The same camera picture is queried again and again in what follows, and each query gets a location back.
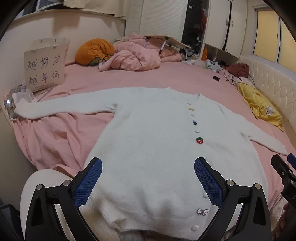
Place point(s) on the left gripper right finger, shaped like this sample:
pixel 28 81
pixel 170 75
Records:
pixel 253 222

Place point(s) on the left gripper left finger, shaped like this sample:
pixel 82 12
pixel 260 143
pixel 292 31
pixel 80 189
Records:
pixel 89 176

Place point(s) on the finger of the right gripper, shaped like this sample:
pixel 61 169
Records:
pixel 292 160

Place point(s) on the white fluffy cardigan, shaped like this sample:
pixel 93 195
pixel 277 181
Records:
pixel 148 152

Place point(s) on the folding lap desk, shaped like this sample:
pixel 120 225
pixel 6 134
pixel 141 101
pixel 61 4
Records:
pixel 170 41

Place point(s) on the person's white knit leg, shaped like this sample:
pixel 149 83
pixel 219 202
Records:
pixel 47 202

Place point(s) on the yellow pillow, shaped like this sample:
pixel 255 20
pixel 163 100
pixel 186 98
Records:
pixel 260 106

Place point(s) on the white padded headboard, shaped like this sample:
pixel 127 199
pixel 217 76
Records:
pixel 277 87

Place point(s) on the pink bed sheet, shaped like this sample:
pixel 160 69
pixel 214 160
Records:
pixel 62 142

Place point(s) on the dark red cloth bundle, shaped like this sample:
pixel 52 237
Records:
pixel 239 70

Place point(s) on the small black box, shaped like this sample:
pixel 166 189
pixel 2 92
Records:
pixel 216 78

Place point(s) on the window with yellow panes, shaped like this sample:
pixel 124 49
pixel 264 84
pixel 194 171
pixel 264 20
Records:
pixel 273 41

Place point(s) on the white wardrobe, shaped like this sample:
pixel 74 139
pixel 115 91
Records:
pixel 218 24

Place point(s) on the white paper bag with writing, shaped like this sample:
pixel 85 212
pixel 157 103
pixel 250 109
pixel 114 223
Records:
pixel 44 63

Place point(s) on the orange plush pillow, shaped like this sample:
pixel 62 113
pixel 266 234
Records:
pixel 94 51

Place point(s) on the pink crumpled duvet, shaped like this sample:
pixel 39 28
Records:
pixel 139 53

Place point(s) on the cream curtain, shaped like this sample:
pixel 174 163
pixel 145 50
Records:
pixel 117 8

